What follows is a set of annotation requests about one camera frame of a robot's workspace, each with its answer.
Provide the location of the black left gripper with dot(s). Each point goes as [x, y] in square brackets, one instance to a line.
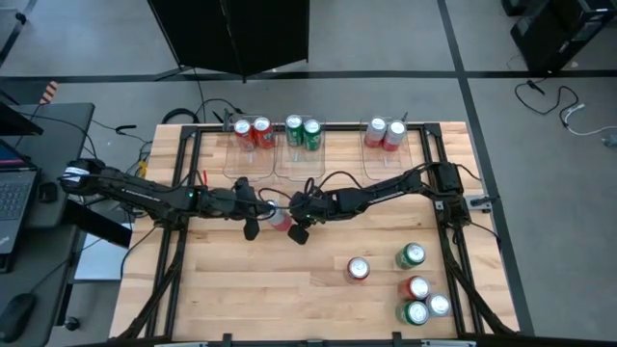
[243, 205]

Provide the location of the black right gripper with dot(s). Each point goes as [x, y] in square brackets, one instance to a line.
[315, 207]

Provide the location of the clear plastic bin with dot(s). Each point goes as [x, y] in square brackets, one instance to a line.
[385, 166]
[299, 166]
[248, 166]

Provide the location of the green soda can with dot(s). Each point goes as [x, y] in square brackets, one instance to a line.
[312, 135]
[294, 130]
[417, 312]
[412, 253]

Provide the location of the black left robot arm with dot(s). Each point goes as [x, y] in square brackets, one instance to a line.
[140, 190]

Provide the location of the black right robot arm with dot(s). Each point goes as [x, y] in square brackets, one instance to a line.
[385, 193]

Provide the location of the white board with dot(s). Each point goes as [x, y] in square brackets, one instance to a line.
[101, 262]

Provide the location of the black folding partition screen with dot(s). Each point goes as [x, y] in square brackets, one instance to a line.
[231, 34]

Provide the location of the grey desk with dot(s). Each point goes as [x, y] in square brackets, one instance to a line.
[62, 140]

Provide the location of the small black desk device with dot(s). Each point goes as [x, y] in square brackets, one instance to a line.
[48, 192]

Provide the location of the black chair castor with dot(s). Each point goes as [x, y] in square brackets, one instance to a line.
[72, 324]

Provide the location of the orange black striped object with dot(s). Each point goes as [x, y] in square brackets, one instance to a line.
[48, 92]

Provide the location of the dark grey laptop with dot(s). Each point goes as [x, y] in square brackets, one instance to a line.
[14, 197]

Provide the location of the black monitor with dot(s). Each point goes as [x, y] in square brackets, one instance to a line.
[14, 124]

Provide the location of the black computer mouse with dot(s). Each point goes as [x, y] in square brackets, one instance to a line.
[17, 315]

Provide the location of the black stand leg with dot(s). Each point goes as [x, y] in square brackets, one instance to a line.
[20, 19]

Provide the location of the black computer tower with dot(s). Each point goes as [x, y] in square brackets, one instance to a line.
[554, 38]

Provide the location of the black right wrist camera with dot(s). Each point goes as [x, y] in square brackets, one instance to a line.
[298, 234]

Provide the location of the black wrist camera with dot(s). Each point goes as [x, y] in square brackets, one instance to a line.
[298, 234]
[250, 230]

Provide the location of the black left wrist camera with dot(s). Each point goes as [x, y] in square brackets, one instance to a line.
[250, 230]

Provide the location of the grey metal bracket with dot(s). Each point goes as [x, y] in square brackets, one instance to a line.
[477, 202]

